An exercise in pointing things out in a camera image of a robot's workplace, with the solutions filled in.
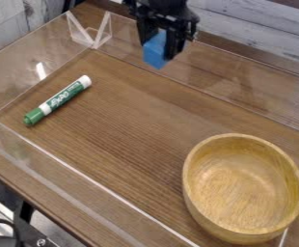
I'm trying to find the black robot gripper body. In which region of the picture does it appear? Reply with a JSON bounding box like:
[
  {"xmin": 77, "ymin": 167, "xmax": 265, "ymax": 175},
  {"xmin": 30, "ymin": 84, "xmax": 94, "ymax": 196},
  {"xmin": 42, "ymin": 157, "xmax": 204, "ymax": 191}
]
[{"xmin": 125, "ymin": 0, "xmax": 200, "ymax": 41}]

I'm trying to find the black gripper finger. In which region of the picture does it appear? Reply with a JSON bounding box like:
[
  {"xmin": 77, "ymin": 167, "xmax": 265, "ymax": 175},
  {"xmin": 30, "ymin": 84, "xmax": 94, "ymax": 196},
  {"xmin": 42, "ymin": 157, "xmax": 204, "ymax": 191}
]
[
  {"xmin": 136, "ymin": 16, "xmax": 158, "ymax": 44},
  {"xmin": 164, "ymin": 27, "xmax": 187, "ymax": 61}
]

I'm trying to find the blue rectangular block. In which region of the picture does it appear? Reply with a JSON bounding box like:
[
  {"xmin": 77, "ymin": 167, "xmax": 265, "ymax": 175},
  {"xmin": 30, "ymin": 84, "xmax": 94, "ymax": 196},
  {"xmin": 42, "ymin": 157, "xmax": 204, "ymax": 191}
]
[{"xmin": 142, "ymin": 31, "xmax": 166, "ymax": 69}]

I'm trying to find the brown wooden bowl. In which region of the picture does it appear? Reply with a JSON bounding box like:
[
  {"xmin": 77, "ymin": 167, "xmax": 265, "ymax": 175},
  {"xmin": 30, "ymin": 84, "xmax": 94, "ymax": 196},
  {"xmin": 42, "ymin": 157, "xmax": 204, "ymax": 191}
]
[{"xmin": 181, "ymin": 133, "xmax": 299, "ymax": 245}]

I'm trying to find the green Expo marker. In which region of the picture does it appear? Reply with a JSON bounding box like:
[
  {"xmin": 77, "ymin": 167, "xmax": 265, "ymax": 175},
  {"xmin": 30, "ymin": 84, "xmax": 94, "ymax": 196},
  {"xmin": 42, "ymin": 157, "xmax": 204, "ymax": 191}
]
[{"xmin": 22, "ymin": 75, "xmax": 92, "ymax": 125}]

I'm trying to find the black metal table leg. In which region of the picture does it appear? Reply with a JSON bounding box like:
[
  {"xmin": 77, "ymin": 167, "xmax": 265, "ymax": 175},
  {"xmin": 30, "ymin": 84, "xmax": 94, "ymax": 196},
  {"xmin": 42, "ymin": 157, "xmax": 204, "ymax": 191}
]
[{"xmin": 18, "ymin": 201, "xmax": 34, "ymax": 224}]

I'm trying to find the black cable under table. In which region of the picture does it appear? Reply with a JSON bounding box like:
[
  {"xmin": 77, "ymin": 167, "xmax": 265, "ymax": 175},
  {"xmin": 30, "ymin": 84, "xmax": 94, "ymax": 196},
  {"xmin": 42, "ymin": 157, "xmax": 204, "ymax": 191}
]
[{"xmin": 0, "ymin": 217, "xmax": 20, "ymax": 247}]

